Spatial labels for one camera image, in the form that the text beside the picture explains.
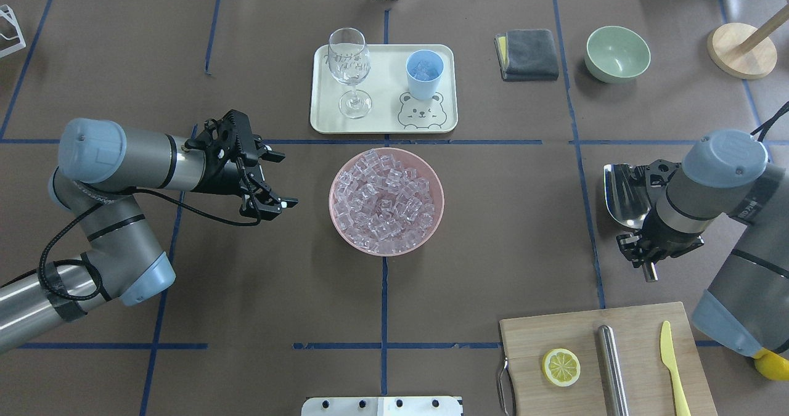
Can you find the light blue cup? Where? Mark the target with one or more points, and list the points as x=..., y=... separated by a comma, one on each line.
x=423, y=90

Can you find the pink bowl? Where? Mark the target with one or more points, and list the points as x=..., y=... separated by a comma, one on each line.
x=345, y=237

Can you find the lemon half slice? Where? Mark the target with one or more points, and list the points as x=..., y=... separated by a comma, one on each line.
x=561, y=367

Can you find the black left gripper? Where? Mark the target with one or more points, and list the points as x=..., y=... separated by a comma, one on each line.
x=217, y=178

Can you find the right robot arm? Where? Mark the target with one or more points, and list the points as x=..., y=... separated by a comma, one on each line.
x=727, y=175

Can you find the clear wine glass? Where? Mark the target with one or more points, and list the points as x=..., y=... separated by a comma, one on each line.
x=349, y=62

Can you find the yellow plastic knife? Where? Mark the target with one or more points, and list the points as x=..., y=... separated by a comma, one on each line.
x=668, y=358

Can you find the steel ice scoop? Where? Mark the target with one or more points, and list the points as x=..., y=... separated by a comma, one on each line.
x=627, y=199

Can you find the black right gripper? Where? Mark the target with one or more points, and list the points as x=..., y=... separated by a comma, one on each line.
x=667, y=242

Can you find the cream bear tray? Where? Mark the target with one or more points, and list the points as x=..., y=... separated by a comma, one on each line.
x=394, y=110

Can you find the white wire rack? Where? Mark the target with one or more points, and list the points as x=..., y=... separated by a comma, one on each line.
x=12, y=39

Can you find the steel cylinder rod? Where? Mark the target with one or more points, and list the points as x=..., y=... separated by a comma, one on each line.
x=611, y=372

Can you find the green bowl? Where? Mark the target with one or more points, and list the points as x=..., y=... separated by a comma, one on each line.
x=616, y=55

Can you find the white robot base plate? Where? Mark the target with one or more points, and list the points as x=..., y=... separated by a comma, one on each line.
x=384, y=405

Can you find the wooden round stand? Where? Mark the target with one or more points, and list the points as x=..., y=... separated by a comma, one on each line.
x=744, y=51

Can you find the clear ice cubes pile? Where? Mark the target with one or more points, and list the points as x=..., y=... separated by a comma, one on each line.
x=385, y=203

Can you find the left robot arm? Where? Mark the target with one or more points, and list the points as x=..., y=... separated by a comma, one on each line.
x=109, y=250

